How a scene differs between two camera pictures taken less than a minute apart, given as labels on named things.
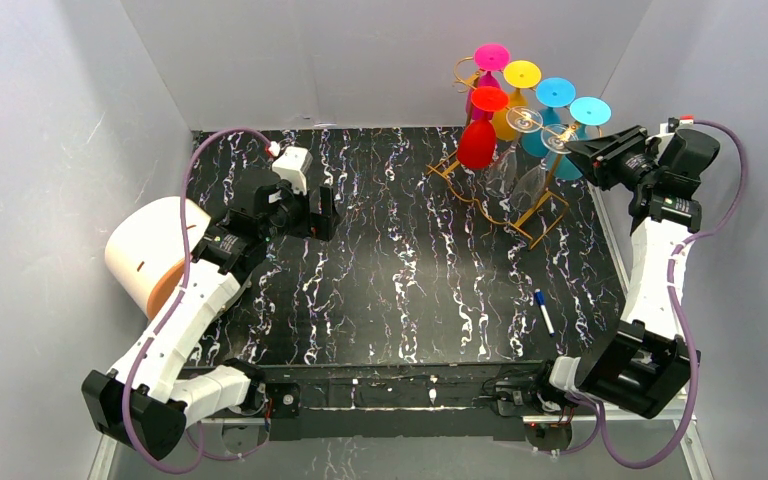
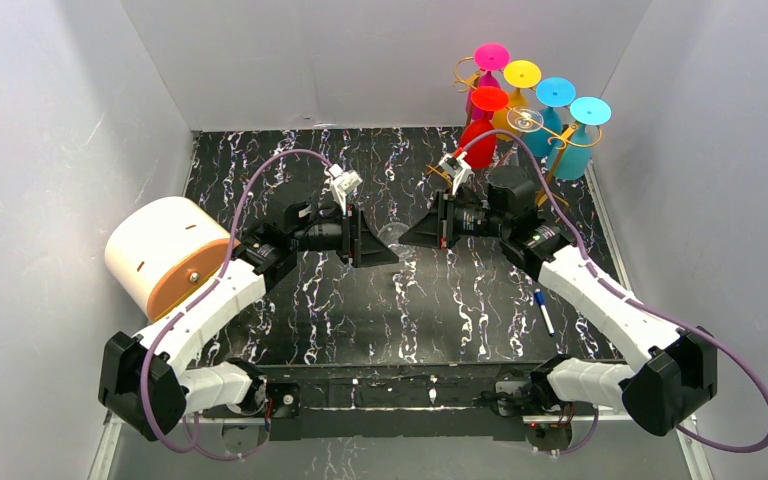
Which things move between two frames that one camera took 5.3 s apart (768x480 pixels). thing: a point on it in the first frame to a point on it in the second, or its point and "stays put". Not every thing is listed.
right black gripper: (620, 159) to (450, 220)
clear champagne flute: (529, 190) to (390, 235)
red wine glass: (477, 147) stays put
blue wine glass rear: (541, 137) stays put
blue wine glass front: (585, 111) stays put
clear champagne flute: (502, 174) stays put
